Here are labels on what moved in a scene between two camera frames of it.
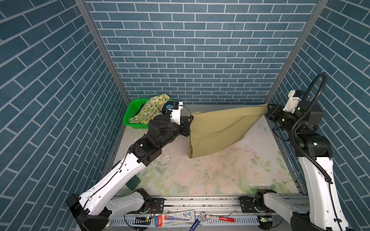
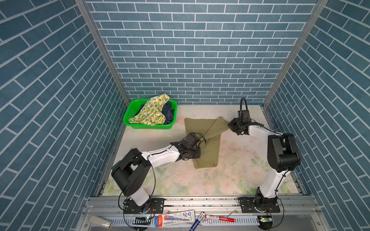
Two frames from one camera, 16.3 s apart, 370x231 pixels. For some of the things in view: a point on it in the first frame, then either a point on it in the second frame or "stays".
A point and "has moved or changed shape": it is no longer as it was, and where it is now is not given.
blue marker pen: x=197 y=221 stays
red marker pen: x=220 y=218 stays
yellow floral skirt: x=152 y=106 stays
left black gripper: x=184 y=125 to x=197 y=153
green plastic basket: x=132 y=107 stays
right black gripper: x=277 y=109 to x=231 y=125
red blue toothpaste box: x=175 y=218 stays
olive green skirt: x=217 y=130 has moved or changed shape
